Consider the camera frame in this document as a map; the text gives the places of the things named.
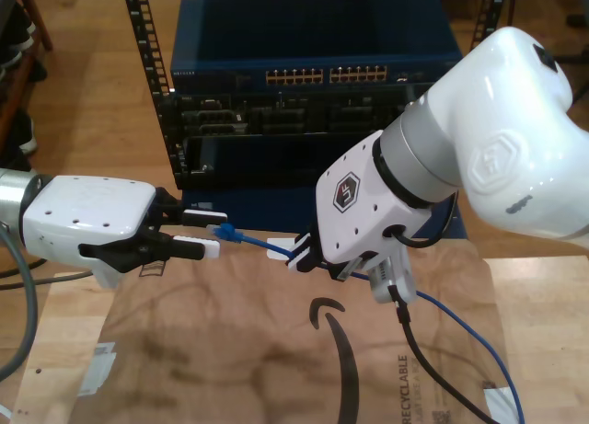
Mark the white tape strip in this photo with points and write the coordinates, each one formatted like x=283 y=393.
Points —
x=278 y=255

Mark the dark blue box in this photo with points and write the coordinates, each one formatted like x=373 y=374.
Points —
x=257 y=208

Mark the dark shoe white sole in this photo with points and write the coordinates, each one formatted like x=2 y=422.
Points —
x=16 y=24
x=16 y=162
x=23 y=136
x=27 y=70

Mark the black open rack tray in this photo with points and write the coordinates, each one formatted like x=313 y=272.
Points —
x=276 y=152

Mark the brown packing paper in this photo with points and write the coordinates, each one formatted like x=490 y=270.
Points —
x=230 y=341

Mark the black rack server unit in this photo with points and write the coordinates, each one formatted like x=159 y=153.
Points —
x=285 y=116

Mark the small barcode sticker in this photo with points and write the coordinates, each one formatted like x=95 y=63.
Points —
x=105 y=348

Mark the white paper label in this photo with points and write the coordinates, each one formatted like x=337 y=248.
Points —
x=99 y=373

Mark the brown wooden shoe rack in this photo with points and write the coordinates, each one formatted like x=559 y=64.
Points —
x=39 y=14

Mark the white tape scrap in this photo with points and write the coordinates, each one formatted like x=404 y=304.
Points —
x=7 y=410

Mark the white paper sheet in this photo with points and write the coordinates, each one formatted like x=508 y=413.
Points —
x=499 y=398

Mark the dark furniture leg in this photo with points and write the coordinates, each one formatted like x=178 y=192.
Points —
x=510 y=5

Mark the blue network switch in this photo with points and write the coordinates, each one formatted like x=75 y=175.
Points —
x=313 y=33

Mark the black metal rack frame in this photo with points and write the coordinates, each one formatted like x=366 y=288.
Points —
x=140 y=28

